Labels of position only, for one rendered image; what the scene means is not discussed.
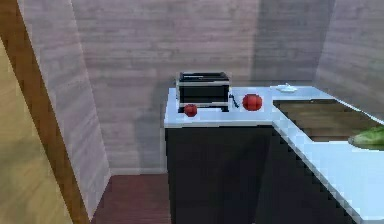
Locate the black kitchen counter cabinet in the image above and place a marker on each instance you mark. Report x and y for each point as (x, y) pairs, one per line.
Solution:
(220, 166)

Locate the black and silver toaster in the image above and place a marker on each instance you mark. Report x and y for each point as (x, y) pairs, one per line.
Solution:
(203, 90)

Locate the white dish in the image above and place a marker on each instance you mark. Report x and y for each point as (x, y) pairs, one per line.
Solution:
(285, 88)

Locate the brown sink basin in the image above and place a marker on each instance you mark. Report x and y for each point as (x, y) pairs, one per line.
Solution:
(326, 120)

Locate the brown wooden door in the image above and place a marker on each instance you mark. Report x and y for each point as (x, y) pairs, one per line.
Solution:
(23, 140)

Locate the green lettuce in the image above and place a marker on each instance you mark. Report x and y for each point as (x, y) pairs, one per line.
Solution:
(370, 138)

